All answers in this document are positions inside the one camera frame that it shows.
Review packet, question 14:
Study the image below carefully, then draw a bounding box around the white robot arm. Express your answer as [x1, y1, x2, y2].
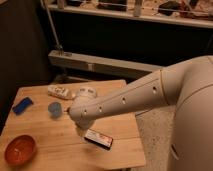
[69, 55, 213, 171]

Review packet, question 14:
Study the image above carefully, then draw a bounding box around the blue ceramic cup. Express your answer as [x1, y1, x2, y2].
[48, 102, 62, 118]

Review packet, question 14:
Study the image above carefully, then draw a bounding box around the white tube with red label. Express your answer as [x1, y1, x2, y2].
[47, 85, 75, 100]

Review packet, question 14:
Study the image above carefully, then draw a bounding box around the metal pole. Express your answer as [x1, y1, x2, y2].
[42, 0, 64, 55]

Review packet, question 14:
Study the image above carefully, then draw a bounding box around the blue rectangular block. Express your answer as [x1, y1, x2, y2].
[12, 97, 33, 115]

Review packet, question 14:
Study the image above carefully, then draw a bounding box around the orange bowl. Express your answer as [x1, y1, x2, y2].
[4, 135, 37, 166]

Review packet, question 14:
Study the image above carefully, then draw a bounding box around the wooden shelf rail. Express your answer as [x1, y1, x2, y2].
[44, 0, 213, 29]

